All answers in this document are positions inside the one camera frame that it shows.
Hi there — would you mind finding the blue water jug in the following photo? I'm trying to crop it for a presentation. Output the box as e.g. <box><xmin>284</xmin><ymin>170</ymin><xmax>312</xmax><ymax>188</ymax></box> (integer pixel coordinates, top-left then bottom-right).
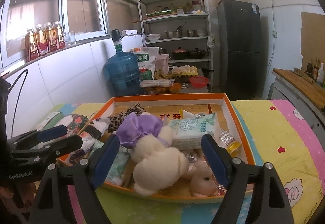
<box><xmin>103</xmin><ymin>29</ymin><xmax>142</xmax><ymax>96</ymax></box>

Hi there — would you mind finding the black refrigerator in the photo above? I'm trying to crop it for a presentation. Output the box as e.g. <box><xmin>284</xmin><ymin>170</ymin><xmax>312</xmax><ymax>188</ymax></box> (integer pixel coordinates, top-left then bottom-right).
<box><xmin>217</xmin><ymin>0</ymin><xmax>262</xmax><ymax>100</ymax></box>

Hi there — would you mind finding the red drink bottles row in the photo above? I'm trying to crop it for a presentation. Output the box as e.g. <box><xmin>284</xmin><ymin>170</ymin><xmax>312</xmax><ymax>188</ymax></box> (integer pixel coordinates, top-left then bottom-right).
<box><xmin>24</xmin><ymin>20</ymin><xmax>66</xmax><ymax>62</ymax></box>

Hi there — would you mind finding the orange gold shallow box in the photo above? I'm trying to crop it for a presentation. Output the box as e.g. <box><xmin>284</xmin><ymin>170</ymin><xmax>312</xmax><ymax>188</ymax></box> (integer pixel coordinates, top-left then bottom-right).
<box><xmin>57</xmin><ymin>92</ymin><xmax>256</xmax><ymax>204</ymax></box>

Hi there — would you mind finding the small tissue pack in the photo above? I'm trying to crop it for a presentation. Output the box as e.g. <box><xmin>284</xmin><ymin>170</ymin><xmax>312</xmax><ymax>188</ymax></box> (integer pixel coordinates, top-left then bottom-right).
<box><xmin>105</xmin><ymin>146</ymin><xmax>131</xmax><ymax>187</ymax></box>

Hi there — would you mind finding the cream bear purple dress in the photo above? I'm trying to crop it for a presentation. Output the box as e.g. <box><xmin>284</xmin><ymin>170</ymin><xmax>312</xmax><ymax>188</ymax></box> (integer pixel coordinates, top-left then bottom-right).
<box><xmin>116</xmin><ymin>112</ymin><xmax>189</xmax><ymax>197</ymax></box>

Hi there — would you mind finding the black white printed pouch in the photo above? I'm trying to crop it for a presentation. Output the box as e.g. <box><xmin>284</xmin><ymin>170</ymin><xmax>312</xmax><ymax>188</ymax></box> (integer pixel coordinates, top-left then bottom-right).
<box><xmin>66</xmin><ymin>118</ymin><xmax>110</xmax><ymax>164</ymax></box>

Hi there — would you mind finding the green white tissue box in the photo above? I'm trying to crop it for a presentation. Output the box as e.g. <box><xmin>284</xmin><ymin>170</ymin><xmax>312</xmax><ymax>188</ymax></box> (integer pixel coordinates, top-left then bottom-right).
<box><xmin>35</xmin><ymin>111</ymin><xmax>64</xmax><ymax>130</ymax></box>

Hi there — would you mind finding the pink plush toy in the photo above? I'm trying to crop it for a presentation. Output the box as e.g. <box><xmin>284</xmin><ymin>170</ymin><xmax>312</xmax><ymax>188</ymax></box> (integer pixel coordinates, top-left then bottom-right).
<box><xmin>182</xmin><ymin>152</ymin><xmax>226</xmax><ymax>198</ymax></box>

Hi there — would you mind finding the white green rice bag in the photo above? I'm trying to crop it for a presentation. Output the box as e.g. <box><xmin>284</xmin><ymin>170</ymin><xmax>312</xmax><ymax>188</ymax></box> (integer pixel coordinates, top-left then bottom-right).
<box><xmin>130</xmin><ymin>47</ymin><xmax>159</xmax><ymax>80</ymax></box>

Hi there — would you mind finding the leopard print scrunchie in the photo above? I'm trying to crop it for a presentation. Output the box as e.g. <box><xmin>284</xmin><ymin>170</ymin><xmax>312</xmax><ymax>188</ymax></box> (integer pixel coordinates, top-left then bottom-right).
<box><xmin>107</xmin><ymin>103</ymin><xmax>145</xmax><ymax>133</ymax></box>

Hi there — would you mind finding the white yellow snack packet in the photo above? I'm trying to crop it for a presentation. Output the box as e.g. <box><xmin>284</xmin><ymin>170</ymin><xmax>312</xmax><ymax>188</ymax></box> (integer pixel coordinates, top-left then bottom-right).
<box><xmin>219</xmin><ymin>129</ymin><xmax>241</xmax><ymax>157</ymax></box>

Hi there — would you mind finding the red plastic basket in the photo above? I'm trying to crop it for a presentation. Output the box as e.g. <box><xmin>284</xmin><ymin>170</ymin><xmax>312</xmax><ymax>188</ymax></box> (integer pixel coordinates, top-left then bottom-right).
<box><xmin>189</xmin><ymin>76</ymin><xmax>209</xmax><ymax>89</ymax></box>

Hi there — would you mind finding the grey metal shelf rack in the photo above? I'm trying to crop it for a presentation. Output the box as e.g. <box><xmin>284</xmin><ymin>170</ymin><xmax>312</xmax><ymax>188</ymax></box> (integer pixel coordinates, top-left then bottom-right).
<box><xmin>138</xmin><ymin>0</ymin><xmax>214</xmax><ymax>91</ymax></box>

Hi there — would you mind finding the colourful cartoon table cloth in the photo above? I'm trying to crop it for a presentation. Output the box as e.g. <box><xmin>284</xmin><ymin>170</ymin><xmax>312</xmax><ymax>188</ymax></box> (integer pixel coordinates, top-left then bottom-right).
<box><xmin>53</xmin><ymin>94</ymin><xmax>324</xmax><ymax>223</ymax></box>

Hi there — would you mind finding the egg tray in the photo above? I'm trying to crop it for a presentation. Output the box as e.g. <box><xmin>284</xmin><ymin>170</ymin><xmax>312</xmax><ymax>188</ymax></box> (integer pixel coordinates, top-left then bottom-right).
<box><xmin>171</xmin><ymin>65</ymin><xmax>198</xmax><ymax>77</ymax></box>

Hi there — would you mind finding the green tissue pack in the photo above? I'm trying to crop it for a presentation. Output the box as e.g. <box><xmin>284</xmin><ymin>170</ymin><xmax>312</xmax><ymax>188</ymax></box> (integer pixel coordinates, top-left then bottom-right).
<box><xmin>168</xmin><ymin>113</ymin><xmax>220</xmax><ymax>150</ymax></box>

